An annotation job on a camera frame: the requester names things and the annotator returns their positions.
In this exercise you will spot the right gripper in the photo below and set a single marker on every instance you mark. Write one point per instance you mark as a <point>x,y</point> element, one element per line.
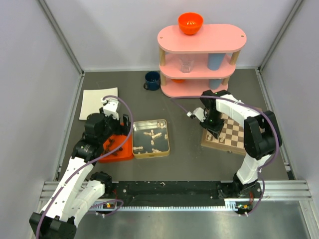
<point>215,130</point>

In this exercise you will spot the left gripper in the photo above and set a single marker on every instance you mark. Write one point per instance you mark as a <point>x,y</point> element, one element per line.
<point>121,129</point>

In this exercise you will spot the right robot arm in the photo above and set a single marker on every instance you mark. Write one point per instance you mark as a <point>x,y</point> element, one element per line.
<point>261,136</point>

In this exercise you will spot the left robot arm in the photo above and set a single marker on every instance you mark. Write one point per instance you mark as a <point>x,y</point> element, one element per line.
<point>61,216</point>

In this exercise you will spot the wooden chess board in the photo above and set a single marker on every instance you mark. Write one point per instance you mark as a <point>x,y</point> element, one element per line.
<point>233,134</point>

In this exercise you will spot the orange metal tin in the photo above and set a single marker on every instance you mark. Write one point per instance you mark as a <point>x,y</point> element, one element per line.
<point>111,143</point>

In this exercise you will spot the white square plate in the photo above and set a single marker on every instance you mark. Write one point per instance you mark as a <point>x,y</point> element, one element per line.
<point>91,101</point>

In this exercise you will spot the white piece in tin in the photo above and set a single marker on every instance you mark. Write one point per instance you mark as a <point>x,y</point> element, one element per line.
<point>138,148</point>

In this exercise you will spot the light blue lower cup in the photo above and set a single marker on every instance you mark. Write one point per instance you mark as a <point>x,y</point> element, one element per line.
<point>214,83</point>

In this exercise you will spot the light blue cup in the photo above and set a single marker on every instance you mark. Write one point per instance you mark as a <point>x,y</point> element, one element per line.
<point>214,83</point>
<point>215,60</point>

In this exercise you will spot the gold metal tin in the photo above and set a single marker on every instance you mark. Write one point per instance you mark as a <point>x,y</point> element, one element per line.
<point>142,136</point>

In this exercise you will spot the white bishop in tin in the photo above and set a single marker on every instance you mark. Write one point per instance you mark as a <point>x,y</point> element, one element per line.
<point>156,135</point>

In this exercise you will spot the small orange bowl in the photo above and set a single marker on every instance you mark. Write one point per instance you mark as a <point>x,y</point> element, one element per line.
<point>178,80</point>

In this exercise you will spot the dark blue mug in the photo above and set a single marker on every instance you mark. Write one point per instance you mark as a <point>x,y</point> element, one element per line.
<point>152,81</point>

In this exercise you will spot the pink three-tier shelf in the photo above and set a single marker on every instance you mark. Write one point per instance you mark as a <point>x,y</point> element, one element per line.
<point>211,38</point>

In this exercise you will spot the clear glass cup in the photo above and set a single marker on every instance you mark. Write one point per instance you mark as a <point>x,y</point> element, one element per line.
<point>186,63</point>

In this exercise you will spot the orange plastic bowl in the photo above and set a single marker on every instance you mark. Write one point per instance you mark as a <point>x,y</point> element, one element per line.
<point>190,22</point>

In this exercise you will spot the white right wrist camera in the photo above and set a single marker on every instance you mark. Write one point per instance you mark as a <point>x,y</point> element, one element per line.
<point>197,113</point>

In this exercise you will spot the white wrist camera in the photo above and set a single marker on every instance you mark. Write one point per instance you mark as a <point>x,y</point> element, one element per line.
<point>197,113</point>
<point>110,107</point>

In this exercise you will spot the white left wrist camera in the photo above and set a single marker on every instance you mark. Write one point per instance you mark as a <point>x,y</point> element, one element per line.
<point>110,107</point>

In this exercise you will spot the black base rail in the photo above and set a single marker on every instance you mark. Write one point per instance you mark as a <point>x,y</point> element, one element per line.
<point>177,193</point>

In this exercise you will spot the grey cable duct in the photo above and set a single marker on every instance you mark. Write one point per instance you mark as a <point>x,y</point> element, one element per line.
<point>232,205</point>

